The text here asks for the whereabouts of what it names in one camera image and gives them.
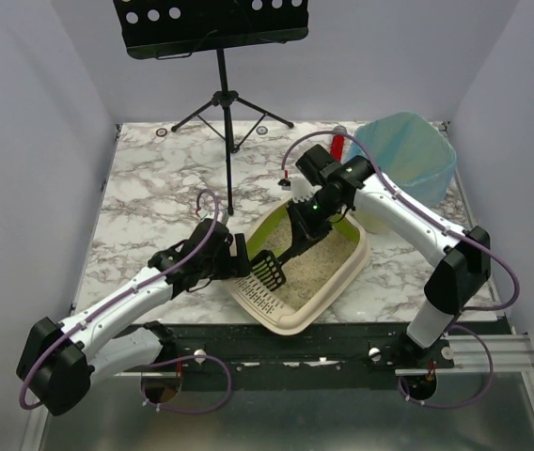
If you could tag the bin with blue bag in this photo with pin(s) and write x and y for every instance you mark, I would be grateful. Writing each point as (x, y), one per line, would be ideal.
(414, 154)

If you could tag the beige green litter box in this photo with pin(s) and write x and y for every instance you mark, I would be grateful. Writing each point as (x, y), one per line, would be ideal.
(314, 280)

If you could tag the black litter scoop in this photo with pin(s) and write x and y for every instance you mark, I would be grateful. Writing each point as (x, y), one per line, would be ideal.
(267, 267)

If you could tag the black music stand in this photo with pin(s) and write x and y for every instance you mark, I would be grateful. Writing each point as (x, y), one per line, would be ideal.
(170, 30)

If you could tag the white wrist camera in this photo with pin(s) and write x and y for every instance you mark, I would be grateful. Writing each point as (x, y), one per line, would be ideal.
(301, 190)
(222, 217)

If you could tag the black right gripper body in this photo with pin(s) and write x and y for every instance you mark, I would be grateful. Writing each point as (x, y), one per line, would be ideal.
(306, 218)

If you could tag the red microphone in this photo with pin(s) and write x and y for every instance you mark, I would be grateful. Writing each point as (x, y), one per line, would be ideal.
(338, 142)

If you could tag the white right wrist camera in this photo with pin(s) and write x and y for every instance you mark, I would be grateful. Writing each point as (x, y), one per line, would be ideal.
(301, 190)

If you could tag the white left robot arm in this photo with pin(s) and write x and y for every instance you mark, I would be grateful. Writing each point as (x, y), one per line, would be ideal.
(62, 360)

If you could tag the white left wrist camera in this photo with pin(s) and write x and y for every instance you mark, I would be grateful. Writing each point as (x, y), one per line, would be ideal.
(222, 217)

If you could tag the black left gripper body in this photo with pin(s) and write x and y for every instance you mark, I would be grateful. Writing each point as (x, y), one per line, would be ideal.
(240, 255)

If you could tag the black mounting base rail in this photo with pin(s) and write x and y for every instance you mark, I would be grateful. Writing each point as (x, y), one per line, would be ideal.
(216, 357)

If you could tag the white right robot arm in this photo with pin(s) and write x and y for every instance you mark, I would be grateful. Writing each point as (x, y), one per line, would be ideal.
(461, 264)

